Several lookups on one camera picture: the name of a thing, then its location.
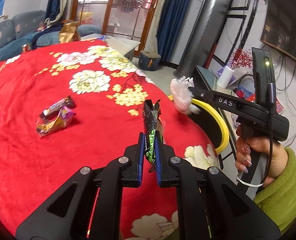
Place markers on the grey tower air conditioner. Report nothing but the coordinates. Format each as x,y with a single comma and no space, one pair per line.
203,30

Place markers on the glass tv stand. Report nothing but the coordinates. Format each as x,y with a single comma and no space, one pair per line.
208,80

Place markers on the blue-grey heart-print sofa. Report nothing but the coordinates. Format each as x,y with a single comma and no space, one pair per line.
2,35

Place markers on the white tissue roll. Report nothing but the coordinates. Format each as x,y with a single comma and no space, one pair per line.
224,78

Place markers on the gold paper bag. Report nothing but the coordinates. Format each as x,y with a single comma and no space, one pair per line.
69,32

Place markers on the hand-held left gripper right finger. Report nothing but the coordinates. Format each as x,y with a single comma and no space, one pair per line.
158,162

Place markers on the grey coffee table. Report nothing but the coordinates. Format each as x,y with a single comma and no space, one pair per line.
122,45

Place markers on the yellow-rimmed black bin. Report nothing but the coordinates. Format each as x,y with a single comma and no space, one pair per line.
213,110

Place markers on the person's right forearm green sleeve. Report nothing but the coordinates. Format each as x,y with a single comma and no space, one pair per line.
288,192

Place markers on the blue stump stool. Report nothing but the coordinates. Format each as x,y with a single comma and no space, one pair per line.
149,61

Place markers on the wooden glass door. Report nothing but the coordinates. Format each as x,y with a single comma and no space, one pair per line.
127,10

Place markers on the red berry decoration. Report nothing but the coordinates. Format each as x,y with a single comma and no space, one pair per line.
243,57

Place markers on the beige curtain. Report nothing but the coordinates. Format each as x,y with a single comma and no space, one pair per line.
154,35
64,2

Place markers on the television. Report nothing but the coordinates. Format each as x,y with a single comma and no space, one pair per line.
288,17

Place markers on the yellow cardboard box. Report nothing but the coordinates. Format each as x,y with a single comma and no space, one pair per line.
85,18

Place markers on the person's right hand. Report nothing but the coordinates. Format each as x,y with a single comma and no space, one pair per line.
275,155

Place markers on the purple yellow snack wrapper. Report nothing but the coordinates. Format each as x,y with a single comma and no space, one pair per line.
55,123

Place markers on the red floral blanket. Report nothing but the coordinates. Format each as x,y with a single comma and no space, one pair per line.
25,167

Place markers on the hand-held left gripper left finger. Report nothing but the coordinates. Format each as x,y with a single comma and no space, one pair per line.
141,160

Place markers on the blue curtain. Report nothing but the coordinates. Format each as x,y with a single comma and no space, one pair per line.
175,17
54,2

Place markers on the green snack packet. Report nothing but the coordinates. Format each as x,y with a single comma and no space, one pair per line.
150,130

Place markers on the drink can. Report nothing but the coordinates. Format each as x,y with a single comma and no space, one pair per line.
25,48

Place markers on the small white plastic bag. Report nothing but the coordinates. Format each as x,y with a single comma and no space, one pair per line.
181,95

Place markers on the dark snack bar wrapper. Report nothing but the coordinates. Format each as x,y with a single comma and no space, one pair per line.
60,105

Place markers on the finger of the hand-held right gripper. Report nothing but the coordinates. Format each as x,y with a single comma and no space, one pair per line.
213,98

